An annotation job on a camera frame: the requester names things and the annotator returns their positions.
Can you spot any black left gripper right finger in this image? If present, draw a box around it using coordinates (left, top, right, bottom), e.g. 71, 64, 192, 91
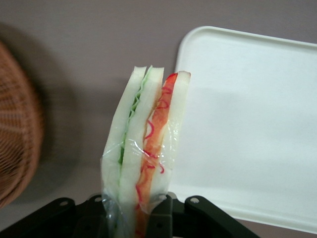
146, 192, 261, 238

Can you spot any round brown woven basket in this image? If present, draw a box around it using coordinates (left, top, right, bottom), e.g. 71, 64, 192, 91
0, 41, 46, 209

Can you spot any plastic-wrapped triangle sandwich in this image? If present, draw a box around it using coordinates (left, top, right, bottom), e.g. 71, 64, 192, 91
100, 64, 192, 238

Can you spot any white rectangular plastic tray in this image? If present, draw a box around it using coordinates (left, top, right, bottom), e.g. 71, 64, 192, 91
170, 26, 317, 235

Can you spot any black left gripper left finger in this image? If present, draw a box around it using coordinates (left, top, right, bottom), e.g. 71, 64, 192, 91
0, 195, 111, 238

